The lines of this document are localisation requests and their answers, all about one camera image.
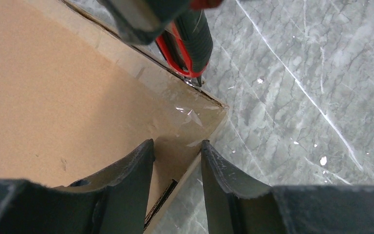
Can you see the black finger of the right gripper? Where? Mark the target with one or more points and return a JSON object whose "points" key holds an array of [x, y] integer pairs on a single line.
{"points": [[140, 22]]}

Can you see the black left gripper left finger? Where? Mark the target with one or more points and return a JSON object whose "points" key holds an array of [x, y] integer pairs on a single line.
{"points": [[111, 201]]}

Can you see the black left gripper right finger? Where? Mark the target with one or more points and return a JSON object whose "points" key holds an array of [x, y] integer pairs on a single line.
{"points": [[237, 203]]}

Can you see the red utility knife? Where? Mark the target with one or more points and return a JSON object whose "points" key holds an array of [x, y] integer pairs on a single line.
{"points": [[186, 44]]}

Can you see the brown cardboard express box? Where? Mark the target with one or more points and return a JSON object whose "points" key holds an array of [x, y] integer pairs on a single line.
{"points": [[74, 99]]}

